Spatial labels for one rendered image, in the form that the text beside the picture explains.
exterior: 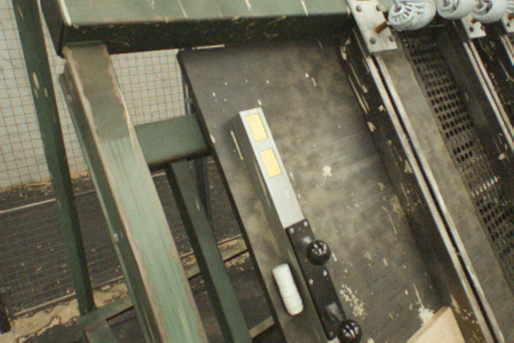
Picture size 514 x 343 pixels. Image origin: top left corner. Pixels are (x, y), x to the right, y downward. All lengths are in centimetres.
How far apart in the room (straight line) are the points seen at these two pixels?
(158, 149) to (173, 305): 26
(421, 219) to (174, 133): 58
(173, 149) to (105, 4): 26
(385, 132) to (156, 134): 52
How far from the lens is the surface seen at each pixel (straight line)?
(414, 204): 93
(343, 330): 59
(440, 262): 96
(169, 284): 56
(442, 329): 98
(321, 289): 69
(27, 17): 113
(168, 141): 69
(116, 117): 59
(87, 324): 170
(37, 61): 115
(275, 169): 68
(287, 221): 67
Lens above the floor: 187
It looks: 20 degrees down
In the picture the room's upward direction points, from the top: 2 degrees counter-clockwise
